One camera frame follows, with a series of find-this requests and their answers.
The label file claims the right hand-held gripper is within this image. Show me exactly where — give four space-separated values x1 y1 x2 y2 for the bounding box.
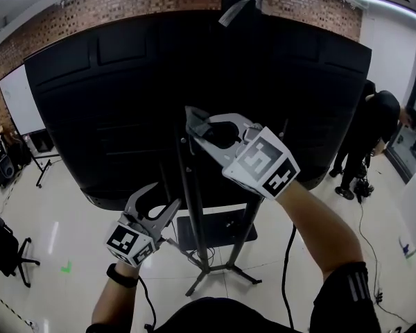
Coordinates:
190 113 301 201

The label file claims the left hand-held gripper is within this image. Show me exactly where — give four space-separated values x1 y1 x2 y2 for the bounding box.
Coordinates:
105 182 182 269

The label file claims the grey cloth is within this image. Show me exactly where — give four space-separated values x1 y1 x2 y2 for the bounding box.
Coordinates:
184 105 213 139

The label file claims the black TV stand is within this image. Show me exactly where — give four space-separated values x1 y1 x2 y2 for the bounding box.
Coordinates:
157 118 291 298

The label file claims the person's left forearm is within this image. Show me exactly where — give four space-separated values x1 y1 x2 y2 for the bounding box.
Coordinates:
91 261 140 330

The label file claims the person's right forearm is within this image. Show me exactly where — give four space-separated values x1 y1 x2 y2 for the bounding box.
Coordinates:
276 180 364 281

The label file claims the white whiteboard on stand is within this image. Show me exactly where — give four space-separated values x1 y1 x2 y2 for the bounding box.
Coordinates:
0 63 62 189

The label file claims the black wristband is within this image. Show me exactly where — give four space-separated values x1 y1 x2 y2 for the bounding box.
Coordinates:
105 262 140 289

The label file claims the large black TV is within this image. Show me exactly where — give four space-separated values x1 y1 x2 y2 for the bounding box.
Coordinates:
23 8 373 212

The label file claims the black box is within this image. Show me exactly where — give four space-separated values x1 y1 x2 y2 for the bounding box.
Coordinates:
31 130 55 154

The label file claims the person's black shirt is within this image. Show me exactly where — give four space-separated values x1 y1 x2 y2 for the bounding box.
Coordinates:
85 261 383 333

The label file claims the black equipment on floor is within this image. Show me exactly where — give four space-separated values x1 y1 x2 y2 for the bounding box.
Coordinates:
352 174 375 198

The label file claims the black office chair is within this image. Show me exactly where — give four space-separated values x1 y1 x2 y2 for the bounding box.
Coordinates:
0 212 42 289

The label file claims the long ceiling light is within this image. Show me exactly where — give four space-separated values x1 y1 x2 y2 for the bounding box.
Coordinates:
352 0 416 22

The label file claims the small green blue object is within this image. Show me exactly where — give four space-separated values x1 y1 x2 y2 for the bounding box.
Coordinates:
398 235 416 260

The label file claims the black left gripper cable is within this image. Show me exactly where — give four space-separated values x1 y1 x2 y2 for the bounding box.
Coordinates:
137 276 158 330

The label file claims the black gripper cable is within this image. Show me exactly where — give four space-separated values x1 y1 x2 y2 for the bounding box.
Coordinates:
281 224 298 329
137 276 158 330

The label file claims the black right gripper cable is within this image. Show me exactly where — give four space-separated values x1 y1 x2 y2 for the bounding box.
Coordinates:
281 224 298 329

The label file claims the thin black floor cable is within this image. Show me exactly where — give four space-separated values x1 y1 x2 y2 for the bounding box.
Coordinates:
357 202 412 325

